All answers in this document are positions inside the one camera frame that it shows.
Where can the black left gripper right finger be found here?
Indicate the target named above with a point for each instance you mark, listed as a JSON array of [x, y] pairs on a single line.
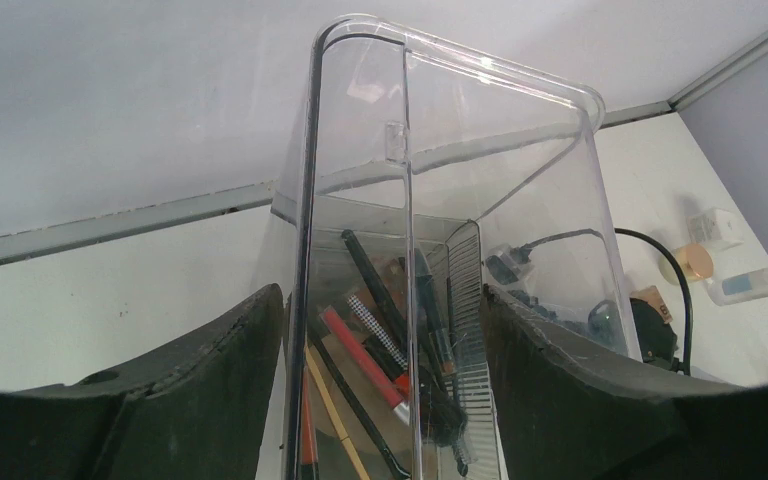
[[569, 408]]

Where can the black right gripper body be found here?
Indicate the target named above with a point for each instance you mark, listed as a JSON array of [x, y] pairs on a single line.
[[657, 340]]

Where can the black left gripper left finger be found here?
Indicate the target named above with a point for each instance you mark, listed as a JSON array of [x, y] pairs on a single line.
[[193, 408]]

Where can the wooden handle brush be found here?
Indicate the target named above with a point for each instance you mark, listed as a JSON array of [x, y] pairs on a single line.
[[334, 417]]

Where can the thin black liner brush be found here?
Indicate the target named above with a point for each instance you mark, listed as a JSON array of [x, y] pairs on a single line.
[[388, 456]]

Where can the red silver lip gloss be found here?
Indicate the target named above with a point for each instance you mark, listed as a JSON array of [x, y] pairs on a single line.
[[367, 365]]

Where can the grey metallic stick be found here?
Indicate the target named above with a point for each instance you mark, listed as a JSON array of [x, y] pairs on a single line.
[[370, 322]]

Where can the clear acrylic makeup organizer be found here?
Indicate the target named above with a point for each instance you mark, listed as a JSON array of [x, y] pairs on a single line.
[[406, 141]]

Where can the black brow comb brush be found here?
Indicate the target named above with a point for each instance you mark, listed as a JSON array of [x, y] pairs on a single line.
[[462, 449]]

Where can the dark concealer stick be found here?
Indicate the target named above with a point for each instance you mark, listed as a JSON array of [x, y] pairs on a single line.
[[437, 331]]

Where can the BB cream tube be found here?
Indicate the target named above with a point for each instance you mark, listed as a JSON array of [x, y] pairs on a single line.
[[652, 296]]

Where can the cream jar gold lid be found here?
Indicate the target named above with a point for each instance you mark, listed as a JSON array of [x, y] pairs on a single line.
[[695, 263]]

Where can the clear liquid bottle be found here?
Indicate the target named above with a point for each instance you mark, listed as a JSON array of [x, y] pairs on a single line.
[[739, 288]]

